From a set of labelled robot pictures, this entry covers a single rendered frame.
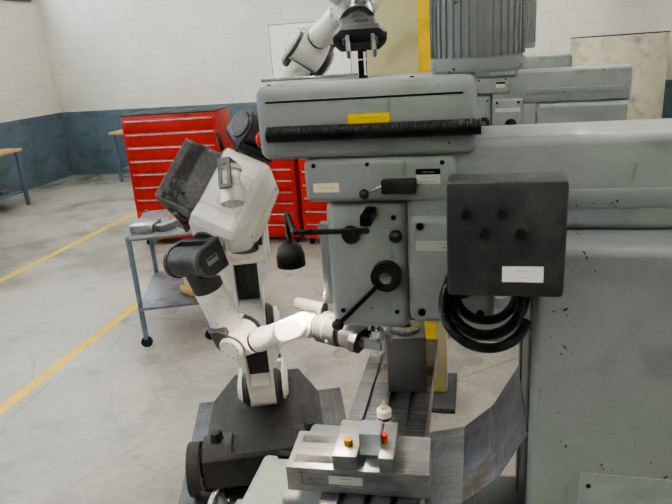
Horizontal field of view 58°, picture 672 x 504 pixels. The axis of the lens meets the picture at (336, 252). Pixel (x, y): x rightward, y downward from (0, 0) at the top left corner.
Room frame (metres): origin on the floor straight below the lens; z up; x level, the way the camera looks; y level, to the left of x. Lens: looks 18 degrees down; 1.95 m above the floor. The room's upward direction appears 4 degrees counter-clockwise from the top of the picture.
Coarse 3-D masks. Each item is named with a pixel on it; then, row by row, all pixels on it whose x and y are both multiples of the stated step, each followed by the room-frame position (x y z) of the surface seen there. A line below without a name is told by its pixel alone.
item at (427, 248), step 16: (416, 224) 1.28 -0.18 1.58; (432, 224) 1.27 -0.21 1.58; (416, 240) 1.28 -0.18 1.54; (432, 240) 1.27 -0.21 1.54; (416, 256) 1.28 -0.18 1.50; (432, 256) 1.27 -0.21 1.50; (416, 272) 1.28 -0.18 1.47; (432, 272) 1.27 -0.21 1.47; (416, 288) 1.28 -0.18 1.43; (432, 288) 1.27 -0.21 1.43; (416, 304) 1.28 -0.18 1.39; (432, 304) 1.27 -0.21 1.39; (464, 304) 1.25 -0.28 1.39; (480, 304) 1.25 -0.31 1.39; (432, 320) 1.28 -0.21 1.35; (464, 320) 1.26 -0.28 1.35
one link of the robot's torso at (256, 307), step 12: (264, 240) 2.04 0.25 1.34; (264, 252) 2.02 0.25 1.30; (240, 264) 2.01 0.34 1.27; (252, 264) 2.05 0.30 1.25; (264, 264) 2.01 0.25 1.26; (228, 276) 2.00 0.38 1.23; (240, 276) 2.05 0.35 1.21; (252, 276) 2.05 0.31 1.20; (264, 276) 2.01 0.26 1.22; (240, 288) 2.05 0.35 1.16; (252, 288) 2.05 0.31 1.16; (240, 300) 2.05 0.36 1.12; (252, 300) 2.04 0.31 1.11; (264, 300) 2.06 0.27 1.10; (252, 312) 2.00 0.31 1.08; (264, 312) 2.01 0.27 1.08; (264, 324) 2.00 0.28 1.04
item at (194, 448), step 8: (192, 448) 1.91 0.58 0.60; (200, 448) 1.93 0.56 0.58; (192, 456) 1.88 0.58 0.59; (200, 456) 1.99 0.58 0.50; (192, 464) 1.85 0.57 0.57; (192, 472) 1.84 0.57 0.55; (192, 480) 1.83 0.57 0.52; (200, 480) 1.84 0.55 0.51; (192, 488) 1.82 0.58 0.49; (200, 488) 1.83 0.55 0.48; (192, 496) 1.84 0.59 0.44
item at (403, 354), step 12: (408, 324) 1.73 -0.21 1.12; (420, 324) 1.74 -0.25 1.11; (396, 336) 1.67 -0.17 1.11; (408, 336) 1.67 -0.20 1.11; (420, 336) 1.66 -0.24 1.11; (396, 348) 1.66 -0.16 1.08; (408, 348) 1.65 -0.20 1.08; (420, 348) 1.65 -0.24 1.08; (396, 360) 1.66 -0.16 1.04; (408, 360) 1.65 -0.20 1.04; (420, 360) 1.65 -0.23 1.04; (396, 372) 1.66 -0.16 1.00; (408, 372) 1.65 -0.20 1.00; (420, 372) 1.65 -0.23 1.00; (396, 384) 1.66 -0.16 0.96; (408, 384) 1.65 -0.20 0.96; (420, 384) 1.65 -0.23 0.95
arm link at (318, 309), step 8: (296, 304) 1.56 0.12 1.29; (304, 304) 1.55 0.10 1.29; (312, 304) 1.53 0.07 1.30; (320, 304) 1.52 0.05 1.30; (304, 312) 1.55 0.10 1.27; (312, 312) 1.55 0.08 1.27; (320, 312) 1.51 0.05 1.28; (328, 312) 1.52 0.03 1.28; (312, 320) 1.52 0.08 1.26; (320, 320) 1.49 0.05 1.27; (312, 328) 1.49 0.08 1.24; (304, 336) 1.52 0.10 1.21; (312, 336) 1.52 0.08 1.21
